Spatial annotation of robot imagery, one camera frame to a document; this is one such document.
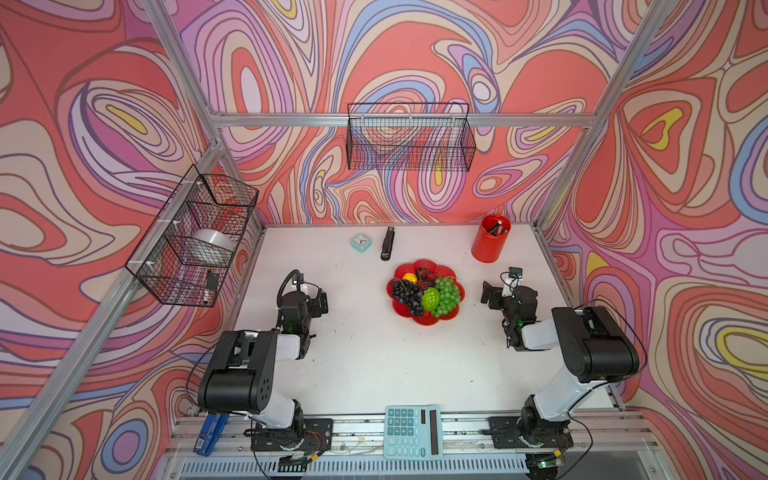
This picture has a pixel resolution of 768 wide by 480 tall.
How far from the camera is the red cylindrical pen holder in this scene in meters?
1.03

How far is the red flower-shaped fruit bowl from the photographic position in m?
0.92

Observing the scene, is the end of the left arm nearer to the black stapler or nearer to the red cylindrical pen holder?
the black stapler
